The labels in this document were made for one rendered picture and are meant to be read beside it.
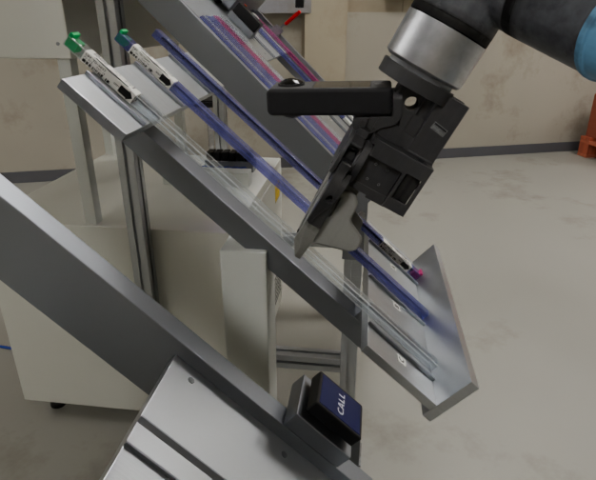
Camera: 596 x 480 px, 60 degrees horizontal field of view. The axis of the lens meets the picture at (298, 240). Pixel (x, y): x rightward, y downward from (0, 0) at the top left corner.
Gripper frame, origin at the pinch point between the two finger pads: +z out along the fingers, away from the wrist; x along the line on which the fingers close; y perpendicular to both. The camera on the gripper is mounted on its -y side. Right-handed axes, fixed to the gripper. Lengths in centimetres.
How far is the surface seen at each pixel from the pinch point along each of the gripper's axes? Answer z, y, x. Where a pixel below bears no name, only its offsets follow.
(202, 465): 6.3, -0.3, -25.2
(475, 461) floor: 59, 75, 59
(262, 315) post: 15.5, 1.6, 7.8
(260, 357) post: 21.6, 4.2, 7.8
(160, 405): 5.3, -4.5, -23.1
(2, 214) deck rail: 0.9, -20.7, -18.1
